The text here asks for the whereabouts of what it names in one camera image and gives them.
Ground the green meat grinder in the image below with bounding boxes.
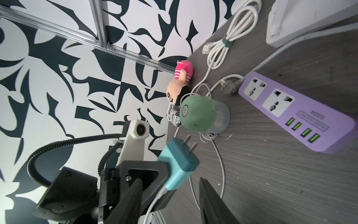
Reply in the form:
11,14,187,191
180,95,230,133

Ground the cartoon head toy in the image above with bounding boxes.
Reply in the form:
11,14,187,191
167,60,194,106

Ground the teal charger plug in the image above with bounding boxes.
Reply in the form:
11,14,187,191
157,135,200,191

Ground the coiled white power cable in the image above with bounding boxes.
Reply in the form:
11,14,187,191
202,0,262,70

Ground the purple power strip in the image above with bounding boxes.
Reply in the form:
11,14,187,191
238,72,358,154

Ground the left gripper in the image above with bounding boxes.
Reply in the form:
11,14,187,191
34,161,170,224

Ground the white desk lamp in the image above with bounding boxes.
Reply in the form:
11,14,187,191
266,0,358,48

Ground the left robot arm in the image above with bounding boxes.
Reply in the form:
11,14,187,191
26,133,170,224

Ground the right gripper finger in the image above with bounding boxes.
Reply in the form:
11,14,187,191
199,178,240,224

